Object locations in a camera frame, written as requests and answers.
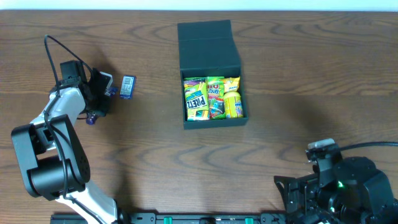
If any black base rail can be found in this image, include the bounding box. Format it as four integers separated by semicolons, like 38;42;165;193
49;212;289;224

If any yellow Mentos candy bottle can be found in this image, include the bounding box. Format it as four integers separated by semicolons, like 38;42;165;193
223;91;244;119

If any blue fruit and nut bar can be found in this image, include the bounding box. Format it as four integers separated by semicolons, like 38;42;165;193
86;86;118;125

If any yellow Pretz snack box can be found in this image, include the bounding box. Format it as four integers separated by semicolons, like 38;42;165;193
183;77;210;121

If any black open gift box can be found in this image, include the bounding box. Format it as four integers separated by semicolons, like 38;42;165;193
177;20;249;129

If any blue gum pack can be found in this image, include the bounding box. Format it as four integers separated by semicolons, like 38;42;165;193
119;75;136;100

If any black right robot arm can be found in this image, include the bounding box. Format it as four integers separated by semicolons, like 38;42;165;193
274;139;397;223

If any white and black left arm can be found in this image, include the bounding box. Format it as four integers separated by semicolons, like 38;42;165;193
11;70;131;223

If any green Haribo gummy bag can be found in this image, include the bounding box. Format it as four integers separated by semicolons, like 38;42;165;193
206;77;225;119

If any yellow Julie's Le-mond biscuit pack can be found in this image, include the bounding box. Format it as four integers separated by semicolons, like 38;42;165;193
221;77;240;93

